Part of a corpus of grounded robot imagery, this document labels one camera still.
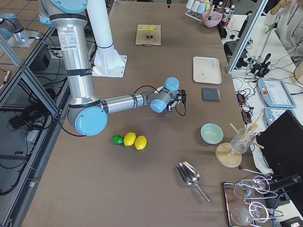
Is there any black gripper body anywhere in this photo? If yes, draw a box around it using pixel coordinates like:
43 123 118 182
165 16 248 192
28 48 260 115
167 89 187 111

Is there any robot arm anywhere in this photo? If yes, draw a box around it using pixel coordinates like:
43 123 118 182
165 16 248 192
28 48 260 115
38 0 182 136

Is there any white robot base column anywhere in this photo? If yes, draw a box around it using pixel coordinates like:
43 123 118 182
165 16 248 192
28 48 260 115
87 0 127 78

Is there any cream serving tray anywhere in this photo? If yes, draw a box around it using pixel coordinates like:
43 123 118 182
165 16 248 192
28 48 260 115
193 56 222 85

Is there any grey folded cloth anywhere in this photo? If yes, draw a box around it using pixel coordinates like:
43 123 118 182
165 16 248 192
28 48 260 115
202 87 221 102

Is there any light green bowl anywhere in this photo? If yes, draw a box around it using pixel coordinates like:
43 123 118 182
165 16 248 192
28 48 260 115
200 123 223 145

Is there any yellow lemon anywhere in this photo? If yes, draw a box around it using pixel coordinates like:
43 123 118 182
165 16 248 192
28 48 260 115
134 135 147 150
123 132 136 146

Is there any bamboo cutting board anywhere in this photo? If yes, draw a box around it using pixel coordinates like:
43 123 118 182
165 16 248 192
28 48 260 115
135 24 161 46

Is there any wooden cup tree stand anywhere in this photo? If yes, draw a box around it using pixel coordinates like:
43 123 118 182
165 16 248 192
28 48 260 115
215 113 264 167

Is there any clear textured glass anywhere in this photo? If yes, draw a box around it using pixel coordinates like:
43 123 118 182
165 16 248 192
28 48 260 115
230 128 255 155

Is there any green lime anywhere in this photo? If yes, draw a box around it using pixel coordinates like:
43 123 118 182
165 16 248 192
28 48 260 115
112 134 124 145

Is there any metal scoop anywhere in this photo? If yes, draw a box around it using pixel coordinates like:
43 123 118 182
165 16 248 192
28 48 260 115
176 161 210 202

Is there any metal muddler tool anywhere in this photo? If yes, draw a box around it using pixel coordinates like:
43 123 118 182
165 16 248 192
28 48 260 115
208 5 215 20

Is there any pink bowl with ice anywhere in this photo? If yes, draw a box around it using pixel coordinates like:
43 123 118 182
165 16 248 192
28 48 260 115
202 11 222 27

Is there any blue plastic cup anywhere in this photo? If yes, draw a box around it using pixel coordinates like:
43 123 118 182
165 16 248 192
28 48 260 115
197 2 206 14

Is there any pink plastic cup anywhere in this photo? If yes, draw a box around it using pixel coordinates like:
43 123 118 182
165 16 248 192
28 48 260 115
191 0 201 13

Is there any teach pendant tablet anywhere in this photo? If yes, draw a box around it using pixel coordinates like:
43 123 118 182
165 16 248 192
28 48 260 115
257 79 296 108
264 107 295 126

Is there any white plastic cup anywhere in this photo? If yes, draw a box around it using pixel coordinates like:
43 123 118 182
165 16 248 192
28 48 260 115
186 0 195 10

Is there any black monitor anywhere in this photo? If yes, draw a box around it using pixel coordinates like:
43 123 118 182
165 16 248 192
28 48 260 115
257 110 303 176

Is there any seated person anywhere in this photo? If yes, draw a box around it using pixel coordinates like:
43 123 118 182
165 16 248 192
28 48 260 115
265 0 303 65

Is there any white wire cup rack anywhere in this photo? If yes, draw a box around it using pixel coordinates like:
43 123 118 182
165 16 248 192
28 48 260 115
185 9 202 22

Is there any metal wire glass rack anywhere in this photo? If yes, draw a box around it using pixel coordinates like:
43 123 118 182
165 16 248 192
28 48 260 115
222 174 290 227

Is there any aluminium frame post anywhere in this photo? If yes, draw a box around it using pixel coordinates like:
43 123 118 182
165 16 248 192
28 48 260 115
226 0 268 75

